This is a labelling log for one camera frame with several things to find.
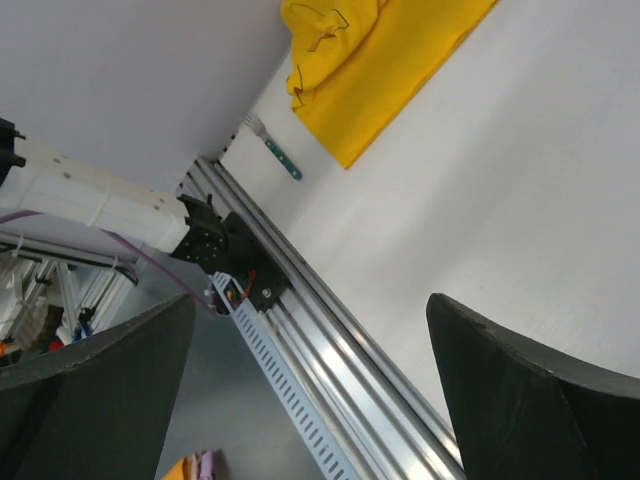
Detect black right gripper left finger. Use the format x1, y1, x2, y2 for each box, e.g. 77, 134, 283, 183
1, 295, 196, 479

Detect fork with teal handle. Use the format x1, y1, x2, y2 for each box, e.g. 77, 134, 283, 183
243, 112, 303, 181

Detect perforated grey cable duct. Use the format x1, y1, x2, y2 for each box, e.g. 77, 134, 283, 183
210, 272, 360, 479

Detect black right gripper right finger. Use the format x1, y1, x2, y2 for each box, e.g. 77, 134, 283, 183
426, 293, 639, 479

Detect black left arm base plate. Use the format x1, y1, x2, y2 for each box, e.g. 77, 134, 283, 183
221, 212, 290, 313

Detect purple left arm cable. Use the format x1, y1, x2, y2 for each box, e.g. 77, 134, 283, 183
0, 210, 221, 316

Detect aluminium rail frame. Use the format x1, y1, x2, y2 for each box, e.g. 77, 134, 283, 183
180, 158, 465, 479

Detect yellow cartoon print cloth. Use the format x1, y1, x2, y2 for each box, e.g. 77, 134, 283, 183
280, 0, 495, 169

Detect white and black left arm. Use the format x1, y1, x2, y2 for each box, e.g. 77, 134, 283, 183
1, 119, 246, 274

